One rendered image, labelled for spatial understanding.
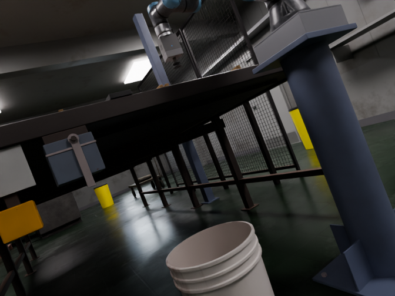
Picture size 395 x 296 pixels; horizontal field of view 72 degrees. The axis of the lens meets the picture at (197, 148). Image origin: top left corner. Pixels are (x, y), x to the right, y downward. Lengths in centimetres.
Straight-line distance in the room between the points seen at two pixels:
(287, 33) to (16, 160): 92
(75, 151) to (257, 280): 64
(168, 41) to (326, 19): 68
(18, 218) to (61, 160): 18
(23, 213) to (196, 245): 57
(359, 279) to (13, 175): 113
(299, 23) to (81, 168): 81
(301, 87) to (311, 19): 22
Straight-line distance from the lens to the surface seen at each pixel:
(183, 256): 103
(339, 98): 105
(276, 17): 110
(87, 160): 85
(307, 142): 445
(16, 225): 84
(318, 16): 109
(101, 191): 829
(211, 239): 107
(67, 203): 723
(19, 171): 87
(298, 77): 104
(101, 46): 506
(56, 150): 85
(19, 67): 484
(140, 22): 360
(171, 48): 136
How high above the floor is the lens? 67
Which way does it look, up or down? level
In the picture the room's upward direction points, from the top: 22 degrees counter-clockwise
